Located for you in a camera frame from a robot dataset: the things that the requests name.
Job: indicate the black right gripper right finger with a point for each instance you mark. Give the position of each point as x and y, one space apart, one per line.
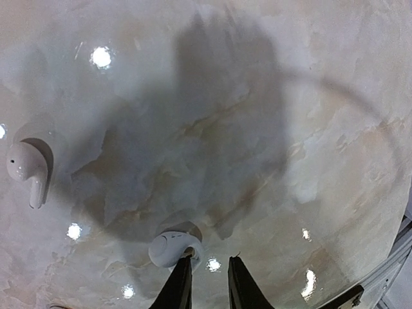
243 290

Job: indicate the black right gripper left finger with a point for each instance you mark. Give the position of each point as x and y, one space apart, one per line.
177 291

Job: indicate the white earbud with stem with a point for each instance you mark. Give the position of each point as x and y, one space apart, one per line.
25 162

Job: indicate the aluminium table front rail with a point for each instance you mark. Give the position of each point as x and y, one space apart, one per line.
389 285

